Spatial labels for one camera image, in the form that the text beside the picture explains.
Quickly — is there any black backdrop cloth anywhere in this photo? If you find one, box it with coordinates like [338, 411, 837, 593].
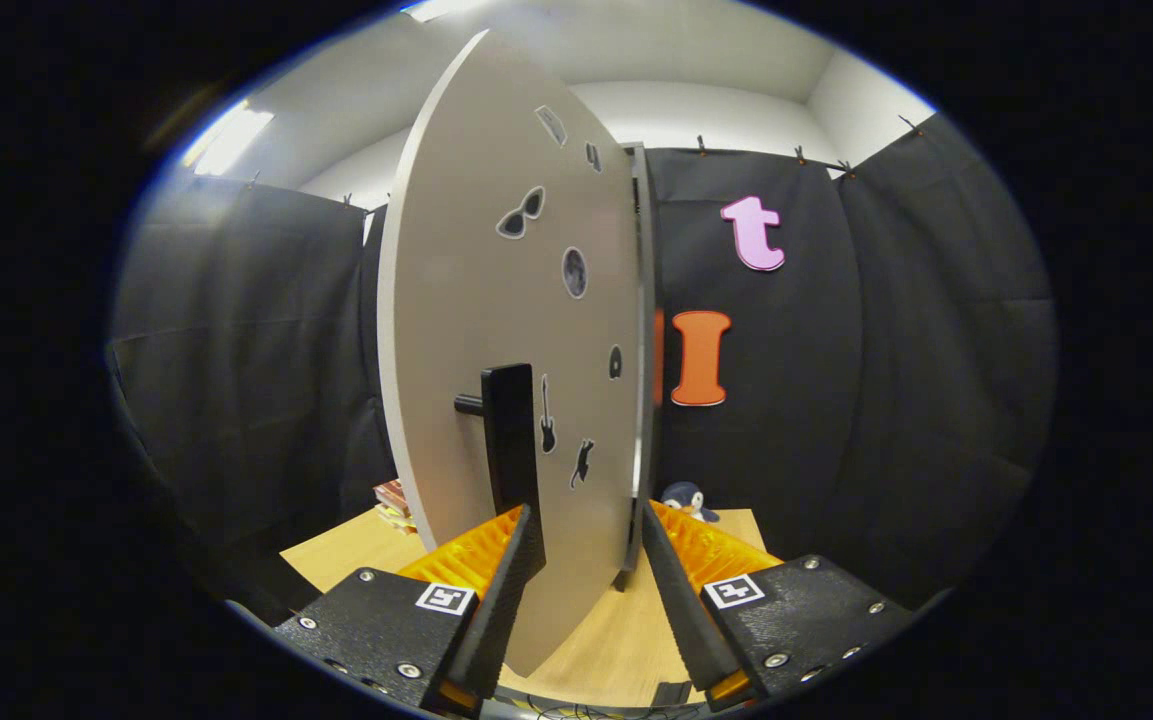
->
[106, 115, 1057, 611]

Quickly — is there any black cabinet door handle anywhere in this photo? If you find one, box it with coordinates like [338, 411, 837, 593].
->
[454, 363, 544, 576]

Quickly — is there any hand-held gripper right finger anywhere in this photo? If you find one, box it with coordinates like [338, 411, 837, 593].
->
[641, 500, 917, 711]

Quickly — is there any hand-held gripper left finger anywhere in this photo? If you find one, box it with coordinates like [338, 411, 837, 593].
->
[274, 503, 547, 713]

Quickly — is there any narrow ceiling light strip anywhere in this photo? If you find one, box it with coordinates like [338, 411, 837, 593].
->
[181, 98, 275, 178]

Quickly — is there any row of black cloth clips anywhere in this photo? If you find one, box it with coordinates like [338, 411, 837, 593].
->
[246, 115, 922, 211]

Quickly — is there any wide ceiling light panel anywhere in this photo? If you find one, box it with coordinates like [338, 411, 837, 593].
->
[401, 0, 482, 23]

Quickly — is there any penguin plush toy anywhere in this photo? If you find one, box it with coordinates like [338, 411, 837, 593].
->
[661, 482, 720, 524]

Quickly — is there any beige shoe cabinet door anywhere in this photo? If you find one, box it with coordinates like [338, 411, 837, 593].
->
[376, 30, 652, 679]

